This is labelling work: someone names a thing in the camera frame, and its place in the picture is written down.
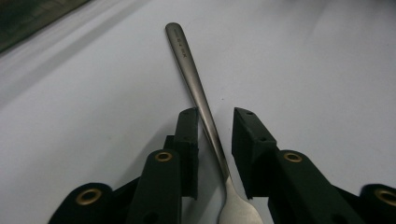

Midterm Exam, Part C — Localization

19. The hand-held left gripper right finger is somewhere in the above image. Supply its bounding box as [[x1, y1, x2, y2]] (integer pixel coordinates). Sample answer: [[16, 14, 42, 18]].
[[231, 106, 278, 200]]

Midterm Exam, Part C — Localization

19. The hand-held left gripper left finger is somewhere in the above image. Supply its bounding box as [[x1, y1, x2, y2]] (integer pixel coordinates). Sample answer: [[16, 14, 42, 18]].
[[163, 106, 201, 201]]

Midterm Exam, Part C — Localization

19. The steel fork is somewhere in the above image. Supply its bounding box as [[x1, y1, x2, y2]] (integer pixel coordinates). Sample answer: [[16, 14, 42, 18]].
[[164, 21, 266, 224]]

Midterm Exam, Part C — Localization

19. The smoky transparent plastic bin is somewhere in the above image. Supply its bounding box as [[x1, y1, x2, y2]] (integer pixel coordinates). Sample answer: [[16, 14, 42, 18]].
[[0, 0, 92, 54]]

